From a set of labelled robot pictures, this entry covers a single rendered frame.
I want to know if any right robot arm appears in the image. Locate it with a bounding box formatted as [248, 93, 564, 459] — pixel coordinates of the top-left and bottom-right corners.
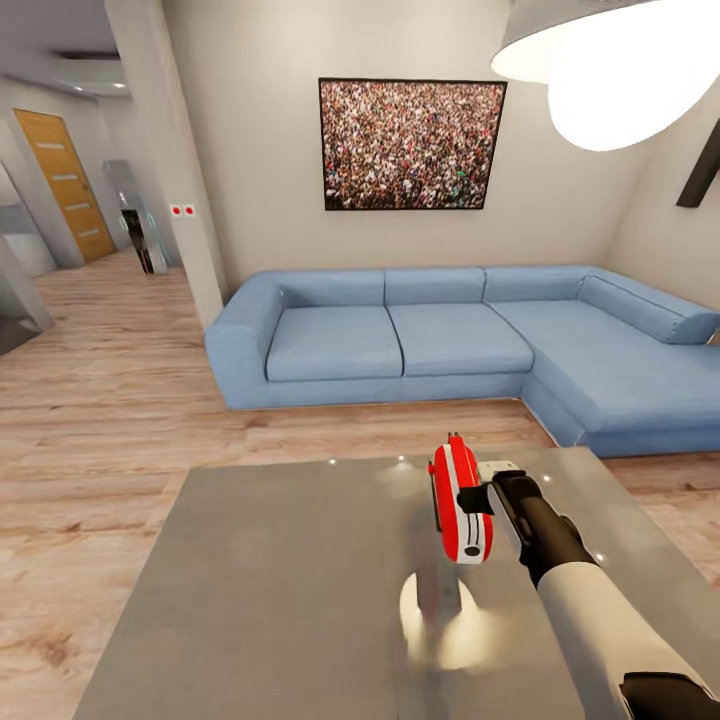
[458, 461, 720, 720]

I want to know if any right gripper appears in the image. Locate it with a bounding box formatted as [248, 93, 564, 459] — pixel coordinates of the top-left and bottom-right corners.
[458, 482, 494, 515]

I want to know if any radio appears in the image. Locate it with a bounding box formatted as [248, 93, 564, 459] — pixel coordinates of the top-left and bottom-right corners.
[428, 433, 493, 564]

